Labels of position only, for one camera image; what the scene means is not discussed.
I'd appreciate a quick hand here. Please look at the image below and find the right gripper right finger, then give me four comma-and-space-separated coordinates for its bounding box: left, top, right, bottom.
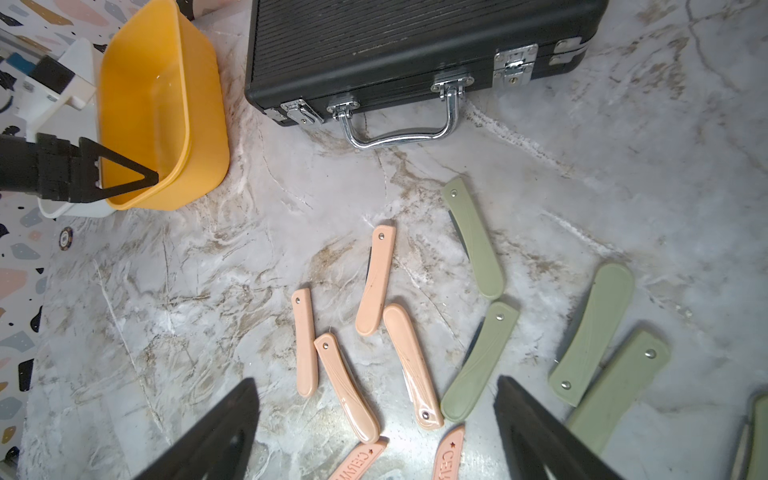
494, 376, 620, 480

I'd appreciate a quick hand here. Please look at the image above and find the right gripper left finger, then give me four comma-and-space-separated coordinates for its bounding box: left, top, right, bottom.
137, 378, 259, 479

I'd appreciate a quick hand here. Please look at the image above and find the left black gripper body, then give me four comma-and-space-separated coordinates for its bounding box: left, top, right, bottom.
1, 134, 99, 203

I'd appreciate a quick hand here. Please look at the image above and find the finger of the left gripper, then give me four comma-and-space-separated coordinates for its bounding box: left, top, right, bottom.
77, 137, 159, 203

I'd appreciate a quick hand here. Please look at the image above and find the yellow plastic bin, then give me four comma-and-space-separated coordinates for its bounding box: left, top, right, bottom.
98, 0, 230, 211

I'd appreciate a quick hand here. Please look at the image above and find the long pink sheathed knife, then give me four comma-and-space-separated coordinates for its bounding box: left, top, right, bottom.
329, 437, 389, 480

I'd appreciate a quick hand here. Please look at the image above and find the white plastic bin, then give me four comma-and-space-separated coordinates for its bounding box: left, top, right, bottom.
37, 38, 115, 219

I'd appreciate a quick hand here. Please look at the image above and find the green knife near arm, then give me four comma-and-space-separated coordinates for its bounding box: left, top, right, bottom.
729, 392, 768, 480

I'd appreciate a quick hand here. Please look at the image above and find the green folding knife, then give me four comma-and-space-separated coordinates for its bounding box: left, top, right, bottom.
548, 263, 635, 407
441, 176, 505, 300
440, 301, 520, 423
565, 329, 671, 455

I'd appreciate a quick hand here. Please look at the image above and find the pink folding knife left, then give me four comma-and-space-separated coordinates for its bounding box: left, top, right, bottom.
291, 288, 318, 398

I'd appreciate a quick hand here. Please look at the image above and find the pink folding knife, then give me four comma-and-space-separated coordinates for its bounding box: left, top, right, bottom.
355, 225, 396, 337
314, 333, 380, 444
383, 303, 444, 431
291, 288, 318, 398

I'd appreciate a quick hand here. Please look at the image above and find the green folding knife middle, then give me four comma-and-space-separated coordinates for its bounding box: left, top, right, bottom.
440, 301, 520, 423

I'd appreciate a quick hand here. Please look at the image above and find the pink folding knife middle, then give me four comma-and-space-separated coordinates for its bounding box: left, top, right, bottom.
314, 333, 380, 444

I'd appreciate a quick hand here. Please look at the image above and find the pink folding knife right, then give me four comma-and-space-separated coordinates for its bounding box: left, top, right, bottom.
383, 303, 444, 431

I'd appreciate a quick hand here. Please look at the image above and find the green folding knife upper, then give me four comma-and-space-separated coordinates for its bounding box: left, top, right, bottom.
441, 176, 505, 300

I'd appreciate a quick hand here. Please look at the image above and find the pink folding knife upper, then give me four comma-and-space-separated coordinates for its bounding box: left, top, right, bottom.
355, 225, 396, 337

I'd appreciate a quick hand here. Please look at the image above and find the black ribbed briefcase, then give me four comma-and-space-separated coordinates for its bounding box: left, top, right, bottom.
244, 0, 607, 149

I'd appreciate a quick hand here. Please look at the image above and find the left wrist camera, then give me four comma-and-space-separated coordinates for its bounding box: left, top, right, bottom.
1, 39, 103, 140

